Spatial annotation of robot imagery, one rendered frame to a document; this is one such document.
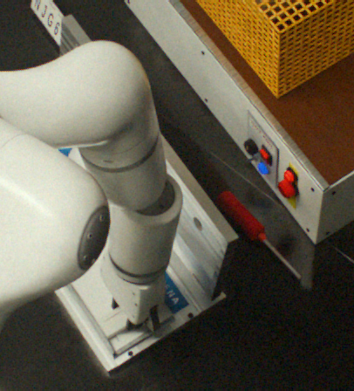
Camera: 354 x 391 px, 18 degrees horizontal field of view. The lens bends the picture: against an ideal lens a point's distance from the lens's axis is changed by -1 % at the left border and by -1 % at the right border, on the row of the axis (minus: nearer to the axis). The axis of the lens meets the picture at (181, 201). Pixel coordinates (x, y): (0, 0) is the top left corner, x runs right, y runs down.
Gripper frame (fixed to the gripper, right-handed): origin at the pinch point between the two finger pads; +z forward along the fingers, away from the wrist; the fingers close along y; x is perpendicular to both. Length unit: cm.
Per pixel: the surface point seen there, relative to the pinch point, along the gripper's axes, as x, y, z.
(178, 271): 9.9, -1.7, 0.7
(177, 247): 10.4, -3.7, -3.3
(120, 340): -2.8, 2.5, 3.4
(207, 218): 10.3, 0.9, -18.3
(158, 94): 24.7, -30.4, -0.2
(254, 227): 22.8, -1.0, -2.6
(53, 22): 16, -50, -2
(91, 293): -2.4, -6.2, 3.4
